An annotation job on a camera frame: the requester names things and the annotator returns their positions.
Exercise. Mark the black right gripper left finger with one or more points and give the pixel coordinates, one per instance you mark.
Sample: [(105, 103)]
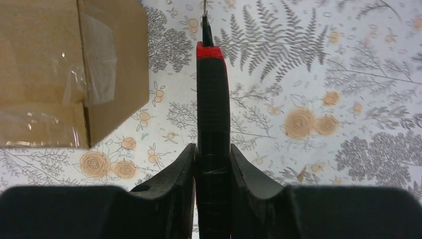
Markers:
[(159, 208)]

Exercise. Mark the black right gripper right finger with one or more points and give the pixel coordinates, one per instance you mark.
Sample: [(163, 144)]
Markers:
[(265, 209)]

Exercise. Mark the red black utility knife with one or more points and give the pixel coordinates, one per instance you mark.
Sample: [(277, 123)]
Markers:
[(212, 161)]

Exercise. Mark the brown cardboard express box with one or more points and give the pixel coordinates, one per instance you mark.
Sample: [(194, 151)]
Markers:
[(71, 71)]

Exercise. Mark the floral patterned table mat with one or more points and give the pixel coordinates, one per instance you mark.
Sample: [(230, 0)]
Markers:
[(321, 92)]

